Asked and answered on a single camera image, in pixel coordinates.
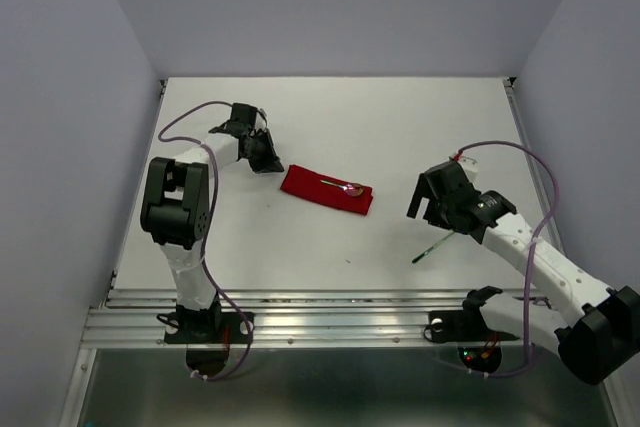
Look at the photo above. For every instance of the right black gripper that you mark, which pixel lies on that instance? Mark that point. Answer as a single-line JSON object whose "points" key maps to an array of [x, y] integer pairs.
{"points": [[424, 190]]}

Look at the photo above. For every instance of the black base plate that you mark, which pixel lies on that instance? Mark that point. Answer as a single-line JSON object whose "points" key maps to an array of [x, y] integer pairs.
{"points": [[229, 329], [466, 323]]}

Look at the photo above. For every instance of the iridescent metal spoon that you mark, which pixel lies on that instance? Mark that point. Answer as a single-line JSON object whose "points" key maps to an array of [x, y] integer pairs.
{"points": [[350, 189]]}

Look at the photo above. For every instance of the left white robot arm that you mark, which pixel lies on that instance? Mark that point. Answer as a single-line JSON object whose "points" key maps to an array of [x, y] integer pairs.
{"points": [[179, 201]]}

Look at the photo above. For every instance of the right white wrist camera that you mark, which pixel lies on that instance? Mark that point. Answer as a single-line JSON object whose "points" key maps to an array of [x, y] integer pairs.
{"points": [[469, 165]]}

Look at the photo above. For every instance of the red cloth napkin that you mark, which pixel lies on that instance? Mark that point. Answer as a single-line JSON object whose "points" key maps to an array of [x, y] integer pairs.
{"points": [[305, 184]]}

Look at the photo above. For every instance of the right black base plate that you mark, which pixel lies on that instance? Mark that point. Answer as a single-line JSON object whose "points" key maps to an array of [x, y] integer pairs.
{"points": [[466, 323]]}

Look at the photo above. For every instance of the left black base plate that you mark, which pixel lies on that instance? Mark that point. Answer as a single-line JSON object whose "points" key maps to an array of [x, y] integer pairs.
{"points": [[229, 329]]}

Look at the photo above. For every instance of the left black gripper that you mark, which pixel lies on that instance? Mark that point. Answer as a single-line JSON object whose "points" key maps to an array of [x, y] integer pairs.
{"points": [[271, 163]]}

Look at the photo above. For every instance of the iridescent metal fork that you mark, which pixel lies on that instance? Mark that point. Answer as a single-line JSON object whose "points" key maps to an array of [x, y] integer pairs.
{"points": [[431, 248]]}

